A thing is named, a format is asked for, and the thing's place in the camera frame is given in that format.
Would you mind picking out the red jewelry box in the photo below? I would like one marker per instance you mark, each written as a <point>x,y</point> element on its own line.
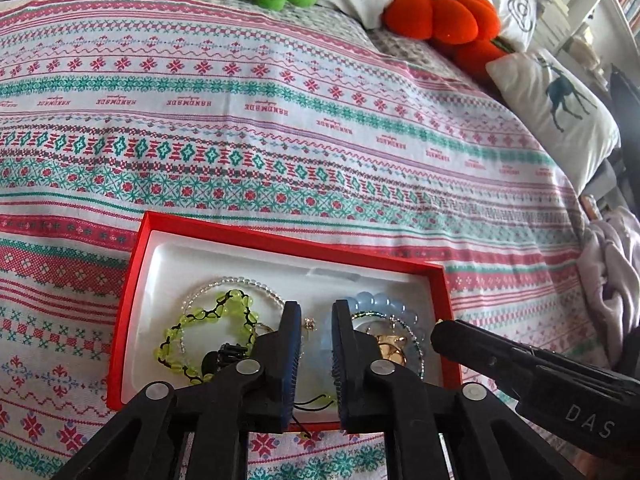
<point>175,256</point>

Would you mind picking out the lavender cloth pile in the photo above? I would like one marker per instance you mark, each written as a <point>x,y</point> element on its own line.
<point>608,268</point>

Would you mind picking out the white deer pillow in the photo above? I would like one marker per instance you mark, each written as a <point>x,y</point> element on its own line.
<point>570,122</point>

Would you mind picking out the small gold earring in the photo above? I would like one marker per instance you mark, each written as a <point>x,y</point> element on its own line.
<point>309,324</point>

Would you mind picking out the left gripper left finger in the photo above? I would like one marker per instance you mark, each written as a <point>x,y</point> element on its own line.
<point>272,394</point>

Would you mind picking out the black hair claw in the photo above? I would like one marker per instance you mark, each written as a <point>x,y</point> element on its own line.
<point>226,355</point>

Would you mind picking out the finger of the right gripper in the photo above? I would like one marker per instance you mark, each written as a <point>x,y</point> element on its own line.
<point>484,352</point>

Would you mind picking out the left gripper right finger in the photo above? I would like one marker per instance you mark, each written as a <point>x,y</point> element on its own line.
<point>360,392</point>

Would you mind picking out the gold hair clip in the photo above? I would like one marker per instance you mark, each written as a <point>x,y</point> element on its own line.
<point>392,348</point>

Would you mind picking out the orange pumpkin plush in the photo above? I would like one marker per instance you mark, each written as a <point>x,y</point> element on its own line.
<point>464,31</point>

